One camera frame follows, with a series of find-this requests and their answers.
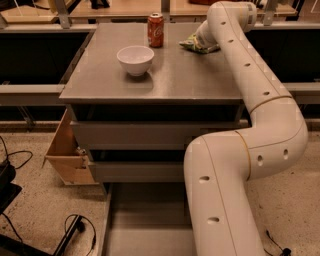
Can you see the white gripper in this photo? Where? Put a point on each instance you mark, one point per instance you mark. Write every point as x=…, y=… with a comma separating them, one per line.
x=202, y=39

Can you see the green jalapeno chip bag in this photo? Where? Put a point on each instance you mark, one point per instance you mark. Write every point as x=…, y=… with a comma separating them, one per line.
x=192, y=44

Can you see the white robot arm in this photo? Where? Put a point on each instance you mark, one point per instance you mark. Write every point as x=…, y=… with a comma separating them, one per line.
x=217, y=165

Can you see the grey drawer cabinet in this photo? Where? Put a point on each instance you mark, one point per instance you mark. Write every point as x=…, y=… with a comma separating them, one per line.
x=165, y=110

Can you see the grey top drawer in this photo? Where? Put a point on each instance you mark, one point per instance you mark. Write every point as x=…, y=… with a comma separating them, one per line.
x=129, y=135

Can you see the grey middle drawer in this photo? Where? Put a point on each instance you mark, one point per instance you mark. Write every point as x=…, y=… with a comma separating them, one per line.
x=137, y=172

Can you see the grey open bottom drawer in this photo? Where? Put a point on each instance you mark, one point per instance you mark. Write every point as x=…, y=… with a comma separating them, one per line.
x=146, y=219

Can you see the red soda can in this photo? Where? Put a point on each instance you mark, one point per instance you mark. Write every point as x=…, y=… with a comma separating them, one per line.
x=155, y=27

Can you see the white ceramic bowl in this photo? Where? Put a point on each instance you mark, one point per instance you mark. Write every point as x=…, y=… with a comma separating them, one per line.
x=135, y=60

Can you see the wooden background table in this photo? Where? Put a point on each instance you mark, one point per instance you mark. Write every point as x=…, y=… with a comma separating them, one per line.
x=48, y=11

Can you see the brown cardboard box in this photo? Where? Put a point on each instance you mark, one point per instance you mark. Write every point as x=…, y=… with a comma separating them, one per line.
x=66, y=157

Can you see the black floor stand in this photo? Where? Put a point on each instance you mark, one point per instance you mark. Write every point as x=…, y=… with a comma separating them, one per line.
x=70, y=230

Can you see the black equipment base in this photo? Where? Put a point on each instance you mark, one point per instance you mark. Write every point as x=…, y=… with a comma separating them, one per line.
x=8, y=190

